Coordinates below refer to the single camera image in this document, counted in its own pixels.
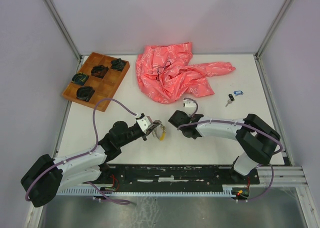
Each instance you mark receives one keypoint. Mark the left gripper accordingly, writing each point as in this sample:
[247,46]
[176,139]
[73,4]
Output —
[155,124]

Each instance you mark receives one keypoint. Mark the large keyring with yellow handle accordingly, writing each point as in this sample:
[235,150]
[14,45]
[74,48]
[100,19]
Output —
[159,132]

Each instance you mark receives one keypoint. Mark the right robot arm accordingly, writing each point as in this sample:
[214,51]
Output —
[258,140]

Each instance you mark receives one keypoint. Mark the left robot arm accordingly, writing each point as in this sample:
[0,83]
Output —
[51,175]

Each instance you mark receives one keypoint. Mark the pink patterned cloth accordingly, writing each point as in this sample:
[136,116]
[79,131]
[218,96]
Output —
[179,78]

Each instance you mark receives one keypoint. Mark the eyeglasses on cloth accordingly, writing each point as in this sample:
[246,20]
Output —
[162,68]

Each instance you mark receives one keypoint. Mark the dark rolled item top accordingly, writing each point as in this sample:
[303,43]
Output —
[118,64]

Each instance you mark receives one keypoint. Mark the wooden compartment tray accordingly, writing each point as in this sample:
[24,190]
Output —
[104,88]

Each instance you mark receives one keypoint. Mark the dark rolled item middle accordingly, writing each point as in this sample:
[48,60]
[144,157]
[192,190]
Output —
[99,71]

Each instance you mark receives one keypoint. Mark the dark rolled item bottom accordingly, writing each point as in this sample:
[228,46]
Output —
[85,93]

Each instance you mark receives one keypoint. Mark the key with black head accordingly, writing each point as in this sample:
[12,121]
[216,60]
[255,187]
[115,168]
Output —
[230,99]

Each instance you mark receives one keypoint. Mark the dark green rolled item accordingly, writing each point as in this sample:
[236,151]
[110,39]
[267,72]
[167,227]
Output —
[80,78]

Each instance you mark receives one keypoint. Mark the blue key tag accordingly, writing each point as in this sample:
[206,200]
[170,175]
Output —
[238,93]

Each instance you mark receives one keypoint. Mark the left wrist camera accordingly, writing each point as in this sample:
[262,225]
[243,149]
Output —
[143,121]

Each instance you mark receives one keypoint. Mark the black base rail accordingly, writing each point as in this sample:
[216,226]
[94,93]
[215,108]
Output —
[171,178]

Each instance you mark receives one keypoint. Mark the left aluminium frame post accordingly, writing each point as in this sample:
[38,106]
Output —
[61,26]

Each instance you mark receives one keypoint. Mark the aluminium frame post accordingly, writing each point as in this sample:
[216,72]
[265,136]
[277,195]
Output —
[61,26]
[273,28]

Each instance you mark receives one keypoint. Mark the right aluminium frame post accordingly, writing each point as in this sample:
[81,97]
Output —
[273,28]

